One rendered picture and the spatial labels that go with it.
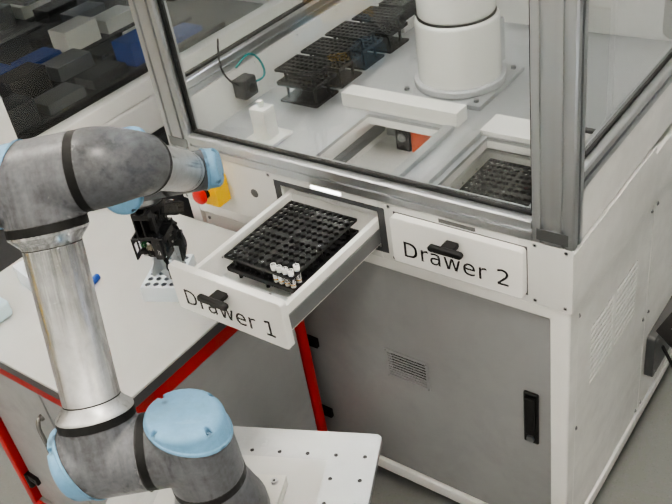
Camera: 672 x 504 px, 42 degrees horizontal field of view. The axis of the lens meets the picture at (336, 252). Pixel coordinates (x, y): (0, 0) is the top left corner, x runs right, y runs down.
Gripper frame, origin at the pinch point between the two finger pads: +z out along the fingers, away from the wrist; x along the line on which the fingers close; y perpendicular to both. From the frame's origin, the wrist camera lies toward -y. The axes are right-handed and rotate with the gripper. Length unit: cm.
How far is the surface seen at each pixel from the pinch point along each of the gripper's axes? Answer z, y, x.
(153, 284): 1.6, 2.3, -4.5
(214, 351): 12.3, 11.9, 9.8
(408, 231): -9, 0, 52
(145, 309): 5.2, 6.5, -5.9
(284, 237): -8.7, 0.3, 26.5
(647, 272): 24, -29, 102
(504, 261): -8, 9, 71
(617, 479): 81, -15, 97
